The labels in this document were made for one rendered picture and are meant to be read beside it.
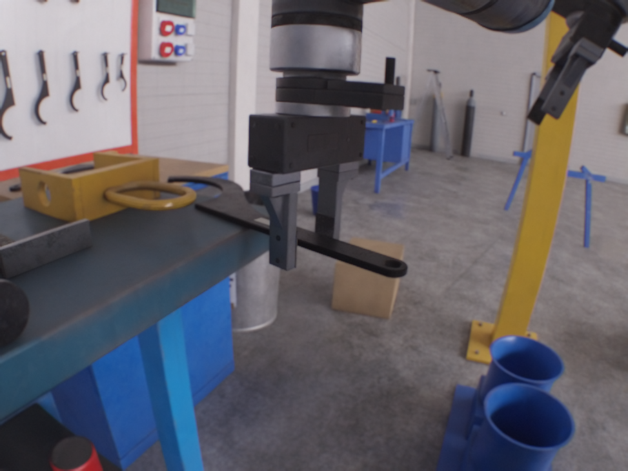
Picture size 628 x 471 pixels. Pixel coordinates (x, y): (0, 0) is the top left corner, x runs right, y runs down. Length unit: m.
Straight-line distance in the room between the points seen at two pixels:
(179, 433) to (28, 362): 0.57
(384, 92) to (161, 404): 0.67
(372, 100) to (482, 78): 9.82
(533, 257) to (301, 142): 1.77
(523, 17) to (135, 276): 0.44
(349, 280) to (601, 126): 8.86
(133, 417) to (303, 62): 1.30
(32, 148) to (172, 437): 1.76
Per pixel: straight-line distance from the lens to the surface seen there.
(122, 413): 1.43
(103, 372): 1.29
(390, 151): 6.39
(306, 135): 0.37
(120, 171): 0.57
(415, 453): 1.64
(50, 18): 2.37
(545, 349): 1.75
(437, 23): 10.40
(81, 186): 0.53
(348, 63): 0.38
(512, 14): 0.42
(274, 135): 0.36
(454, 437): 1.73
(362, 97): 0.35
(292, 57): 0.37
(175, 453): 0.91
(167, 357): 0.72
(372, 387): 1.88
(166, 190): 0.54
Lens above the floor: 1.22
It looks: 19 degrees down
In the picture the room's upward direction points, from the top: 2 degrees clockwise
